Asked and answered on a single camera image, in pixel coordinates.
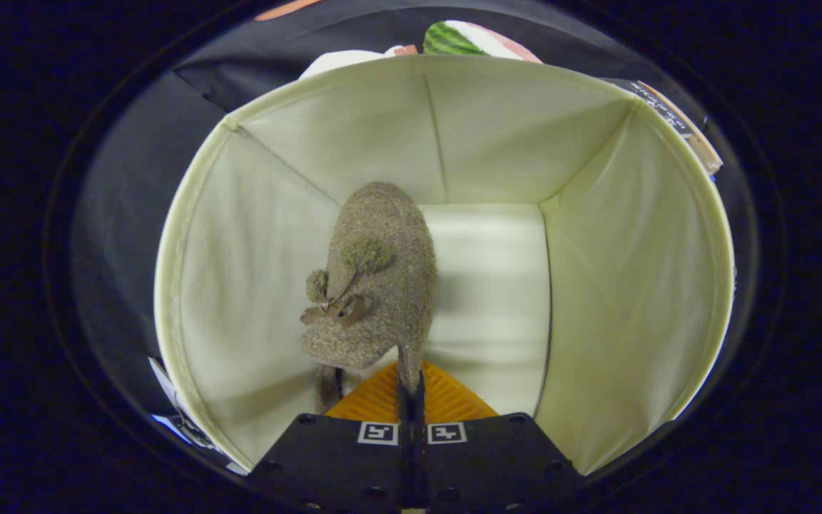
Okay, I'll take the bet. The watermelon slice plush toy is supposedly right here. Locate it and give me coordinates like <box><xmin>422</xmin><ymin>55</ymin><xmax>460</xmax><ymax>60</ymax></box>
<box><xmin>422</xmin><ymin>20</ymin><xmax>544</xmax><ymax>65</ymax></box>

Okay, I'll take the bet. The black cover book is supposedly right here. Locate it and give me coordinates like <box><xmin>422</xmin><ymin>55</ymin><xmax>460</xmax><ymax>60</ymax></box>
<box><xmin>607</xmin><ymin>77</ymin><xmax>694</xmax><ymax>136</ymax></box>

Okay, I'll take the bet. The white plush toy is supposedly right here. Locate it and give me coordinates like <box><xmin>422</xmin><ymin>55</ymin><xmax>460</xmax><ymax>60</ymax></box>
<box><xmin>299</xmin><ymin>44</ymin><xmax>419</xmax><ymax>79</ymax></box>

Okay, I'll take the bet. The white flat board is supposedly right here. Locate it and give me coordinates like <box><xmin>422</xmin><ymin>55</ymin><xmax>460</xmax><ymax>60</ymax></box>
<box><xmin>148</xmin><ymin>356</ymin><xmax>249</xmax><ymax>476</ymax></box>

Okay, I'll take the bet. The cream fabric storage box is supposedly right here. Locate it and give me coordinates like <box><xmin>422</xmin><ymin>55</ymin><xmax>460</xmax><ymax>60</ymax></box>
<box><xmin>154</xmin><ymin>55</ymin><xmax>735</xmax><ymax>475</ymax></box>

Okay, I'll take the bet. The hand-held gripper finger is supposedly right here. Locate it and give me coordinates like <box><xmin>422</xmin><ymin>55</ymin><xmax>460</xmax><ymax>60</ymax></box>
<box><xmin>247</xmin><ymin>361</ymin><xmax>413</xmax><ymax>514</ymax></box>
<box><xmin>411</xmin><ymin>361</ymin><xmax>584</xmax><ymax>514</ymax></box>

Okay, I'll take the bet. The brown fuzzy slipper shoe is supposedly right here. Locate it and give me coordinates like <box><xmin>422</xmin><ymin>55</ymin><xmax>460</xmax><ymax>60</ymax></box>
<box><xmin>300</xmin><ymin>181</ymin><xmax>438</xmax><ymax>415</ymax></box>

